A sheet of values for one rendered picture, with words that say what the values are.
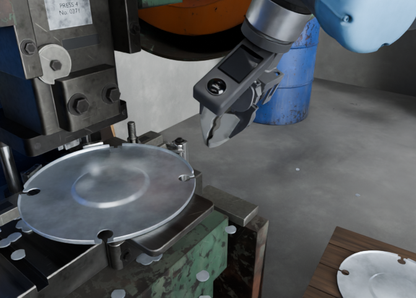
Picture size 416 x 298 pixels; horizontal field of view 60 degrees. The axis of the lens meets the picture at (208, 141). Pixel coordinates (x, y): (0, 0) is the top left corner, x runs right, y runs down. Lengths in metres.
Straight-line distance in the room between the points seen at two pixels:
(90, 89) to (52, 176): 0.20
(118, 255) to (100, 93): 0.27
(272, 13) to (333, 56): 3.46
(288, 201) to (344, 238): 0.75
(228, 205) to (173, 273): 0.21
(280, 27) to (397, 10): 0.15
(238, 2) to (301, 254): 1.17
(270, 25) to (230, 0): 0.33
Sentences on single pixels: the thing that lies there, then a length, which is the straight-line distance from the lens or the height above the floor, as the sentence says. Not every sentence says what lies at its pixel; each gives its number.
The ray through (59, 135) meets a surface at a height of 0.88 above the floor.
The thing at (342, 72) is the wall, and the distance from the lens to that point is 3.92.
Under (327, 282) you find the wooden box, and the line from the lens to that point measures 1.10.
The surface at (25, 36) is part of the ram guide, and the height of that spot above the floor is 1.04.
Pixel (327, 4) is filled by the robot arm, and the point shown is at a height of 1.09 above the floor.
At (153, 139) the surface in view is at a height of 0.75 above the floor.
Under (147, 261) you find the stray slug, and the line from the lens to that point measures 0.69.
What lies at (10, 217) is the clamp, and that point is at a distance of 0.70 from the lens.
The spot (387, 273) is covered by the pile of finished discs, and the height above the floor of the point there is 0.36.
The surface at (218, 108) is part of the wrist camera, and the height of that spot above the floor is 0.97.
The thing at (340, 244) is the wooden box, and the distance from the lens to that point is 1.22.
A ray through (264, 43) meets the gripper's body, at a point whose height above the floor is 1.03.
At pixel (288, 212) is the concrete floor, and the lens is 1.88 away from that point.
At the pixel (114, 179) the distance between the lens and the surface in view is 0.65.
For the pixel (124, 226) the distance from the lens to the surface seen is 0.56.
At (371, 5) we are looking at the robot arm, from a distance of 0.34.
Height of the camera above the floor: 1.13
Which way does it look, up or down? 27 degrees down
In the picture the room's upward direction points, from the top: straight up
